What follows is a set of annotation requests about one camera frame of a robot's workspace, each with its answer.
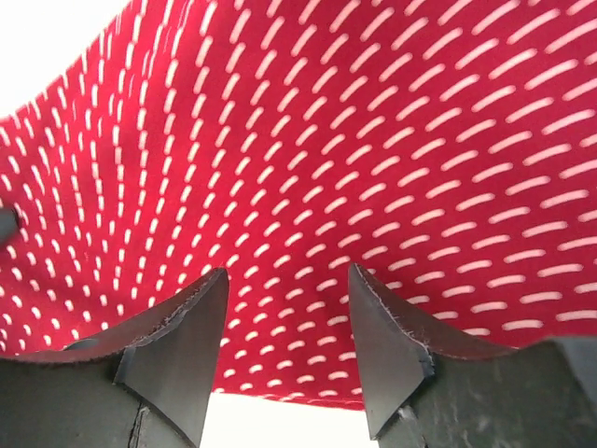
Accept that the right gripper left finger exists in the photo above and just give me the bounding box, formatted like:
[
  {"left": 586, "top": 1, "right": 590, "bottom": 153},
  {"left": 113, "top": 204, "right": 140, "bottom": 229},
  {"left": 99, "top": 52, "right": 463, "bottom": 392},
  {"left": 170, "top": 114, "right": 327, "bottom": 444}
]
[{"left": 1, "top": 268, "right": 229, "bottom": 447}]

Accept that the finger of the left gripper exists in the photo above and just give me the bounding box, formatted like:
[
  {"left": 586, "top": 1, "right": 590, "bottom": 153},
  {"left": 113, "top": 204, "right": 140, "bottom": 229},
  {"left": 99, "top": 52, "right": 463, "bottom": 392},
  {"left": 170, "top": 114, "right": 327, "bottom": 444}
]
[{"left": 0, "top": 206, "right": 21, "bottom": 245}]

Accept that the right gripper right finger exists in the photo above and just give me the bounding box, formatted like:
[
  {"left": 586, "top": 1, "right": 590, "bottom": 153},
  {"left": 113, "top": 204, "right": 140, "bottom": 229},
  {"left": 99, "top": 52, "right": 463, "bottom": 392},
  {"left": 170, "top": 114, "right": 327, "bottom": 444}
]
[{"left": 348, "top": 265, "right": 596, "bottom": 447}]

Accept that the red polka dot skirt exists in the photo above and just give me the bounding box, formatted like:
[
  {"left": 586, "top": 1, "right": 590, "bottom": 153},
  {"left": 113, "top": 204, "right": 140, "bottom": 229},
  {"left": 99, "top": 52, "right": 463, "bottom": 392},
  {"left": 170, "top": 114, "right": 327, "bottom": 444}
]
[{"left": 1, "top": 1, "right": 596, "bottom": 409}]

